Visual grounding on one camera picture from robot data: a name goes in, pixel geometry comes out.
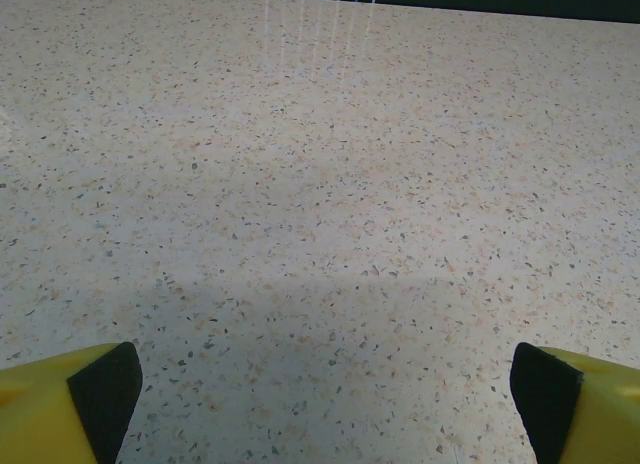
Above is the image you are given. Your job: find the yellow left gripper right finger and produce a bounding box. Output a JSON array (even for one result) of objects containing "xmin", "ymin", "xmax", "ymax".
[{"xmin": 508, "ymin": 341, "xmax": 640, "ymax": 464}]

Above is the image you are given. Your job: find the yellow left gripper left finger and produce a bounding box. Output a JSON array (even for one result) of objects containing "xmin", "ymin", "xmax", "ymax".
[{"xmin": 0, "ymin": 341, "xmax": 145, "ymax": 464}]

